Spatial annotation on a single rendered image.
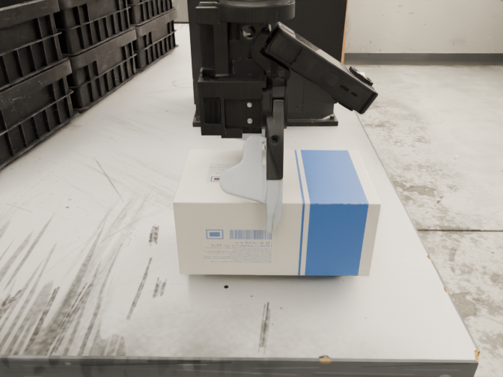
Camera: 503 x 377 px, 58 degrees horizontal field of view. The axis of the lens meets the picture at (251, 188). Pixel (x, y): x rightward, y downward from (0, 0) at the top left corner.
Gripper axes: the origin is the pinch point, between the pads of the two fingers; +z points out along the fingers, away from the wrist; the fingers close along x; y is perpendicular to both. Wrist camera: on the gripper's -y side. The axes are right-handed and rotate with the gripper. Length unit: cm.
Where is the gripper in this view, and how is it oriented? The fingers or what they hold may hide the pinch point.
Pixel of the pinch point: (274, 194)
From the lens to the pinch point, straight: 50.4
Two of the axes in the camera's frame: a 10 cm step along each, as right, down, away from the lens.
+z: 0.1, 8.7, 5.0
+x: -0.2, 5.0, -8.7
